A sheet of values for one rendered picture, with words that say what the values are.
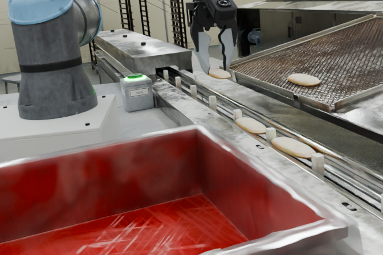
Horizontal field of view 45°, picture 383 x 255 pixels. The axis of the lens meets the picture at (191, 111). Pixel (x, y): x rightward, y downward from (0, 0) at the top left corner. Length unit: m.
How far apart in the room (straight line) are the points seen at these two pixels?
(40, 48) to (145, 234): 0.43
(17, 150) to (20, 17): 0.24
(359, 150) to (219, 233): 0.34
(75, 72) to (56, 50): 0.06
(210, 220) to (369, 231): 0.20
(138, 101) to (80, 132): 0.40
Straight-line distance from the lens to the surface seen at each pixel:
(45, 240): 0.61
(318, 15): 4.42
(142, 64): 1.40
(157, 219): 0.61
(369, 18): 1.44
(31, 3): 0.87
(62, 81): 0.88
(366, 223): 0.50
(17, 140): 0.80
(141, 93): 1.15
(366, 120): 0.74
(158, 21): 8.14
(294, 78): 0.97
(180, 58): 1.42
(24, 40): 0.88
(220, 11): 0.88
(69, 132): 0.78
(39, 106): 0.88
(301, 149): 0.70
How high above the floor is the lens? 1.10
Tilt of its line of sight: 15 degrees down
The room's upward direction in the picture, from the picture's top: 6 degrees counter-clockwise
